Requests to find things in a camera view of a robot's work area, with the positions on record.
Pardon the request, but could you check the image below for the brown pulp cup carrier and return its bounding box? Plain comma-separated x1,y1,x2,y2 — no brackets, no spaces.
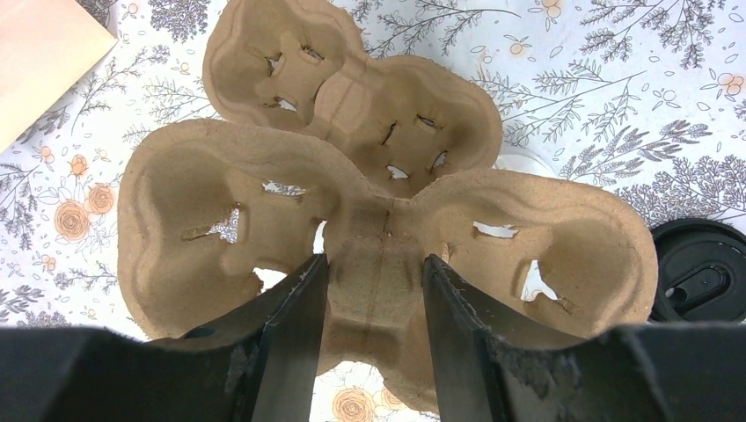
117,119,658,411

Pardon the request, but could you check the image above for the stack of brown cup carriers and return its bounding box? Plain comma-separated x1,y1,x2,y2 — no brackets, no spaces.
202,1,503,198

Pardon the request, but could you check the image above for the white coffee lid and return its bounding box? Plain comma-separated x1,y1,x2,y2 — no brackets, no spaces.
494,145,558,178

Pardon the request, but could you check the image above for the floral tablecloth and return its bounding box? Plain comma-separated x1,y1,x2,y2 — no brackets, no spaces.
0,0,746,422

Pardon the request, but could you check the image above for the black coffee lid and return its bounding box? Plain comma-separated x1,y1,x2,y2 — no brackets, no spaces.
649,218,745,323

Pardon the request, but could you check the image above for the blue checkered paper bag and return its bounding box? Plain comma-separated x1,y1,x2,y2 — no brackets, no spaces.
1,0,116,149

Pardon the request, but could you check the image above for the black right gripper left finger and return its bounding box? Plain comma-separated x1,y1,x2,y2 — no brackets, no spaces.
1,254,328,421

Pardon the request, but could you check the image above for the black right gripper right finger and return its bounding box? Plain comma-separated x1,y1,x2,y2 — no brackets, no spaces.
422,255,745,421

